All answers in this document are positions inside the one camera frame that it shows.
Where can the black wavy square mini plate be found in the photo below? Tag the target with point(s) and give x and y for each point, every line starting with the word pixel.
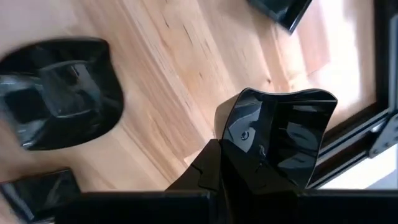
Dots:
pixel 295 124

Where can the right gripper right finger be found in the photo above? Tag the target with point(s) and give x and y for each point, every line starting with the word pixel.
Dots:
pixel 245 177

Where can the black aluminium table frame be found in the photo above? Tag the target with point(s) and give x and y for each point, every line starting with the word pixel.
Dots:
pixel 342 149

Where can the black rounded wavy mini plate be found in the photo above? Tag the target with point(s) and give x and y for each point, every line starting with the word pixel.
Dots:
pixel 77 93

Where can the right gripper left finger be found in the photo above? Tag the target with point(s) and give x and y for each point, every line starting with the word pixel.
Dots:
pixel 205 171

